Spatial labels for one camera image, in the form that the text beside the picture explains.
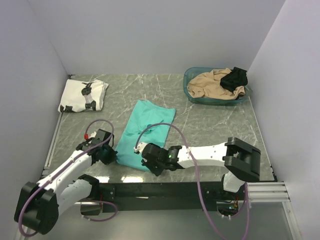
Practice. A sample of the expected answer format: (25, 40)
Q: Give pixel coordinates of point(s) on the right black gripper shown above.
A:
(147, 163)

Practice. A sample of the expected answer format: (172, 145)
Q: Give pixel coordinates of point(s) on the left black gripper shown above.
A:
(111, 157)

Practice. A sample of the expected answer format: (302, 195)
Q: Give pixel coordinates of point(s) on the teal t shirt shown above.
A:
(138, 129)

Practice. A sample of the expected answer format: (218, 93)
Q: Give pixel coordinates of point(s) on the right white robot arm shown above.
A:
(241, 159)

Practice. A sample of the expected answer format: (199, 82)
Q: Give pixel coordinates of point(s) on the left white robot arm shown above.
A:
(40, 204)

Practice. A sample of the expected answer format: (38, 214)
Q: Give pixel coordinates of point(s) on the black base beam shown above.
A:
(144, 196)

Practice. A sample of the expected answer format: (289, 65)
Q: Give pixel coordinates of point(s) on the folded white t shirt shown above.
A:
(79, 96)

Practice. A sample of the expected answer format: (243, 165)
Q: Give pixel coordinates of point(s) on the beige t shirt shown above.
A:
(207, 85)

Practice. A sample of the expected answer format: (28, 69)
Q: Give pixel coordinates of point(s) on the teal plastic basket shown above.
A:
(193, 72)

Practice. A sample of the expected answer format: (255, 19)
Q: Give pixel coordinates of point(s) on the black t shirt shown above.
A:
(236, 78)

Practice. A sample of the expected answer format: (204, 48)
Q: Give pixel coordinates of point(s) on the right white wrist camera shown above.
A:
(140, 147)

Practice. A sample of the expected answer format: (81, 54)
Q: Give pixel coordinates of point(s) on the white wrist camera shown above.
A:
(140, 147)
(89, 136)

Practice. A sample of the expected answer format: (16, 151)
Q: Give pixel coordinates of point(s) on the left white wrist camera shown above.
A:
(89, 136)

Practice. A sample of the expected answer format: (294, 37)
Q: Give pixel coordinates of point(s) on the aluminium rail frame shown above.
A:
(270, 216)

